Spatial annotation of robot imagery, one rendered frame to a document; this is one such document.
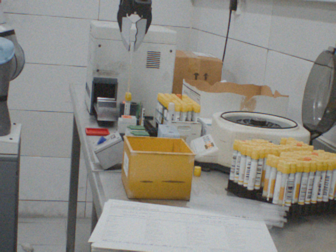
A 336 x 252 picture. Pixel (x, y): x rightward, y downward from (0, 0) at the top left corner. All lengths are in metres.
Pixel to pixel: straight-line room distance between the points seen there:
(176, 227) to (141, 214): 0.08
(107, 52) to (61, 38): 1.32
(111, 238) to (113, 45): 1.09
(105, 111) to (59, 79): 1.49
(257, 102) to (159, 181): 0.67
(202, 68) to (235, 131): 1.02
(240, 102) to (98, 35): 0.52
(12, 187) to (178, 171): 0.47
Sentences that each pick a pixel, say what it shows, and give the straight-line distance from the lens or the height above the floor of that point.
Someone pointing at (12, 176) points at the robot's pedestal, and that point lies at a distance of 1.49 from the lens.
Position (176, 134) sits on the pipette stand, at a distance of 1.37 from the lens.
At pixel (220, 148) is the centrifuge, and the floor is 0.93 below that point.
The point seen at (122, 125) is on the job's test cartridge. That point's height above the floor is 0.93.
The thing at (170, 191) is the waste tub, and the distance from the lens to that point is 1.22.
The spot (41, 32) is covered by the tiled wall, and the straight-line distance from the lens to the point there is 3.28.
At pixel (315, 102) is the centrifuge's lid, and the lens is 1.67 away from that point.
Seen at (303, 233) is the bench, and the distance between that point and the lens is 1.15.
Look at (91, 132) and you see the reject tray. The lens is 1.75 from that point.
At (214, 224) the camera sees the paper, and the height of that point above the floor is 0.89.
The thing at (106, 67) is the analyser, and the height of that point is 1.04.
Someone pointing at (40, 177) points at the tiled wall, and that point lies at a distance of 3.43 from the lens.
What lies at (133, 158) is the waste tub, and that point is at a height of 0.96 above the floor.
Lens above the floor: 1.27
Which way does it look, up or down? 12 degrees down
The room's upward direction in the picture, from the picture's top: 6 degrees clockwise
